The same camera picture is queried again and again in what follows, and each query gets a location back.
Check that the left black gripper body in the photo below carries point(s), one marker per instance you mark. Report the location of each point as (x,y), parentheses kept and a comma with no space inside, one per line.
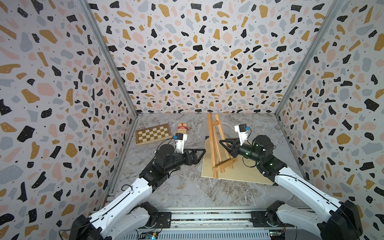
(186,161)

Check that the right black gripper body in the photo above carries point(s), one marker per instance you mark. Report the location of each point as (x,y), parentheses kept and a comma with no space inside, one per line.
(247,152)

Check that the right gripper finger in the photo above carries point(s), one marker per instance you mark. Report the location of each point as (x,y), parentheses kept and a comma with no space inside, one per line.
(228,142)
(230,148)

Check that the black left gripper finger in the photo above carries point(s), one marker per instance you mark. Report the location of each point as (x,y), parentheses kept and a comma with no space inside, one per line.
(199,152)
(197,158)

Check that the wooden tabletop easel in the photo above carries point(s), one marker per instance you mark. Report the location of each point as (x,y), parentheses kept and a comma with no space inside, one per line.
(221,159)

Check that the light wooden canvas board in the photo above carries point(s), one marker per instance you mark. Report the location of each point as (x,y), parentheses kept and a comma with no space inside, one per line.
(239,173)

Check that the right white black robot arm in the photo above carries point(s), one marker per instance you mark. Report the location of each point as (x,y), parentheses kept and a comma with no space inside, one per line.
(330,219)

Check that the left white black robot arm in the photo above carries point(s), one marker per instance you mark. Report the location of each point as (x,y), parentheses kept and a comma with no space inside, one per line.
(130,210)

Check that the red Texas Hold'em card box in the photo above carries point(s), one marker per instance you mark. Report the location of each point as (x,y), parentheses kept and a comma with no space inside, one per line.
(182,128)

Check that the wooden chess board box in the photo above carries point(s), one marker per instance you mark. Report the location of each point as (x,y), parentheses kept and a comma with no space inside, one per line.
(153,134)

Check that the green circuit board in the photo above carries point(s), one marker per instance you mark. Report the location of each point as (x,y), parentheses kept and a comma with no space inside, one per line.
(148,236)

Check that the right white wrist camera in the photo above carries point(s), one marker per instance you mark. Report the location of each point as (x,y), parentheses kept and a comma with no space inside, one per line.
(243,132)

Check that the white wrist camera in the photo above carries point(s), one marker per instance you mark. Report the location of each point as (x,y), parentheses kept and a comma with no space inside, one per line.
(180,140)
(243,132)

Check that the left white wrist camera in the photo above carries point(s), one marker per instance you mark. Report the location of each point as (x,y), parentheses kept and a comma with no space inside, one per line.
(180,140)

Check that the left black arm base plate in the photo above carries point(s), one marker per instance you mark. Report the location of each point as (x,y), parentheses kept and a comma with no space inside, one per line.
(160,220)

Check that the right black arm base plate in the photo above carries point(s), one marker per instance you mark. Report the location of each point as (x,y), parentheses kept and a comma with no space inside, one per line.
(259,219)

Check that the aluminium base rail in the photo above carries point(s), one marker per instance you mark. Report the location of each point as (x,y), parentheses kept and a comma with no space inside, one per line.
(216,224)

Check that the right circuit board with wires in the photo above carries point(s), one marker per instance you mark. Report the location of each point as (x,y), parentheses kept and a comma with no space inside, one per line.
(277,234)

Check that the right aluminium corner post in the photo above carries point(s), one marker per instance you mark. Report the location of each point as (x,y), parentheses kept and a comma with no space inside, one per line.
(331,14)

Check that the aluminium corner post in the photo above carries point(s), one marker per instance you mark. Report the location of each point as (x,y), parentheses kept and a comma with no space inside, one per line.
(331,14)
(84,5)

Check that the left aluminium corner post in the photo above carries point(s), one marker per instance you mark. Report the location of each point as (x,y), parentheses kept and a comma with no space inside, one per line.
(84,5)

